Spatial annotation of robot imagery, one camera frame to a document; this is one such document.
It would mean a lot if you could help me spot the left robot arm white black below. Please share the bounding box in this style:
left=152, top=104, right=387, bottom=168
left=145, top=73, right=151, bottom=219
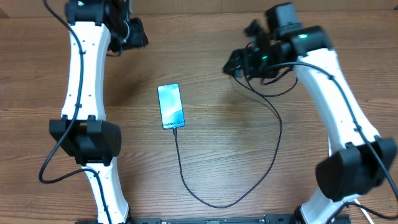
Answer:
left=39, top=0, right=149, bottom=223

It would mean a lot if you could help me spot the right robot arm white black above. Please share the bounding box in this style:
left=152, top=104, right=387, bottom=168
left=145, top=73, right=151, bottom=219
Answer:
left=223, top=2, right=397, bottom=223

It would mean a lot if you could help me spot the Samsung Galaxy smartphone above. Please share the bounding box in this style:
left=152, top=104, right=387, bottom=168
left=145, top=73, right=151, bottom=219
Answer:
left=157, top=83, right=185, bottom=129

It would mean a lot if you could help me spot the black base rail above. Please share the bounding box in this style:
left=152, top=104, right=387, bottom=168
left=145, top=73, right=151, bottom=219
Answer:
left=74, top=211, right=352, bottom=224

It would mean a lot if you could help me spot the black USB charging cable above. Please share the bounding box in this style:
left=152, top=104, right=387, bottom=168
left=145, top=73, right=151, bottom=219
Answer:
left=172, top=42, right=299, bottom=209

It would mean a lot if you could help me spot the white power strip cord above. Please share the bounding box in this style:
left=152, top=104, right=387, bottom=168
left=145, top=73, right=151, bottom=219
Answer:
left=328, top=136, right=376, bottom=224

